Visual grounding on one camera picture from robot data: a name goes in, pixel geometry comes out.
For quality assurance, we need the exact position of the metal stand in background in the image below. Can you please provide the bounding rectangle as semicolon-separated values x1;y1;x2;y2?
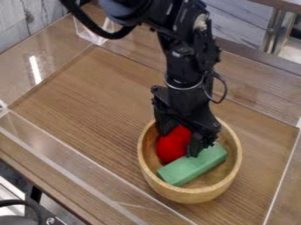
261;9;297;55

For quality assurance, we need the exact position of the red plush fruit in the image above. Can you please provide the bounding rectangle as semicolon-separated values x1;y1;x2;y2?
157;126;191;164

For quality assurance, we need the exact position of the green rectangular block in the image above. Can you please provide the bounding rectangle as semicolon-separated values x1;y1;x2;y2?
157;144;228;186

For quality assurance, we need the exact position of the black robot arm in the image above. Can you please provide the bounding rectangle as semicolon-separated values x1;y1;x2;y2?
59;0;224;156

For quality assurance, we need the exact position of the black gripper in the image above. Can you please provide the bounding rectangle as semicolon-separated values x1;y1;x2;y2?
150;79;221;157

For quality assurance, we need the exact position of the clear acrylic front wall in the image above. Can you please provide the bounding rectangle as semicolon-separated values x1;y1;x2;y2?
0;100;197;225

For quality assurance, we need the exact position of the black table leg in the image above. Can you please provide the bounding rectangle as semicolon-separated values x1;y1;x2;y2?
30;185;43;202

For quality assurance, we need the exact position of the clear acrylic corner bracket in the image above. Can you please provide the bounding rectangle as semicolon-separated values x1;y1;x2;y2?
74;18;115;46

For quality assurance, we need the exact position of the wooden bowl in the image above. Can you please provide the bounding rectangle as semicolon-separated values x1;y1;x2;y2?
138;120;242;204

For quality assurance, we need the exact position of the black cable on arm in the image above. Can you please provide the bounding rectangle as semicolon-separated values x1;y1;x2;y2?
201;69;229;105

